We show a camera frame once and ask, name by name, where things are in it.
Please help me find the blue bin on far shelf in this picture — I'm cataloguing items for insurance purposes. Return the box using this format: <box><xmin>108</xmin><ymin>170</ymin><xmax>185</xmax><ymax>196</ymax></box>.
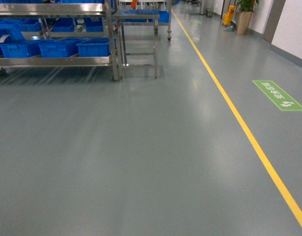
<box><xmin>76</xmin><ymin>37</ymin><xmax>111</xmax><ymax>57</ymax></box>

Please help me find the stainless steel small table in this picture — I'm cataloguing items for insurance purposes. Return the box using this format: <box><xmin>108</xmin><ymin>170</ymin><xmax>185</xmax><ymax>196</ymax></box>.
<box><xmin>113</xmin><ymin>9</ymin><xmax>172</xmax><ymax>79</ymax></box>

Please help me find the tall planter with plant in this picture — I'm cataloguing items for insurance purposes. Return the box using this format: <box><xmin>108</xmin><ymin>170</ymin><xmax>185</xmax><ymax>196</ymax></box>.
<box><xmin>236</xmin><ymin>0</ymin><xmax>259</xmax><ymax>35</ymax></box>

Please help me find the stainless steel flow rack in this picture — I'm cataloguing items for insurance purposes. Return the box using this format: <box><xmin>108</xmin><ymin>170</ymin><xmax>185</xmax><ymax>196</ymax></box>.
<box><xmin>0</xmin><ymin>0</ymin><xmax>122</xmax><ymax>81</ymax></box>

